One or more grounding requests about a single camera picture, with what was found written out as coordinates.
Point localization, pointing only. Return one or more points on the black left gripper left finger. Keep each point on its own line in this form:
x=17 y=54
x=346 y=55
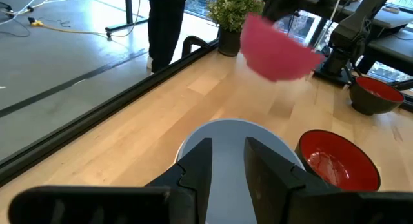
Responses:
x=193 y=174

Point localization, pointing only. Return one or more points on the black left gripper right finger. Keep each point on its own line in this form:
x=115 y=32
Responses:
x=267 y=188

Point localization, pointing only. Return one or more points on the white bowl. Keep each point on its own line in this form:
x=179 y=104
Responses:
x=227 y=146

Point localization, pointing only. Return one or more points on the pink bowl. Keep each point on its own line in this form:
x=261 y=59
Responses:
x=274 y=53

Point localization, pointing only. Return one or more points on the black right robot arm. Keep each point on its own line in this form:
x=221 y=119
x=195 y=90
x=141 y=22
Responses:
x=351 y=27

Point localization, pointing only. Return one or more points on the green potted plant black pot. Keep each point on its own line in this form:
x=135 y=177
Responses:
x=230 y=11

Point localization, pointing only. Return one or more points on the dark side desk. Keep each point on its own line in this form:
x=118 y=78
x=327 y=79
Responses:
x=393 y=46

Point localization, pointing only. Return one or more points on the person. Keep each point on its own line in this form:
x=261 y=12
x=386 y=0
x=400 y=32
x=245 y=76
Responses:
x=164 y=24

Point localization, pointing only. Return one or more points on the black desk with flat foot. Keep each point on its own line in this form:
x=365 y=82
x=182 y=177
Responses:
x=129 y=7

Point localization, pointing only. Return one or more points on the black long frame rail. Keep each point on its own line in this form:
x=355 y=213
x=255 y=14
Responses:
x=96 y=114

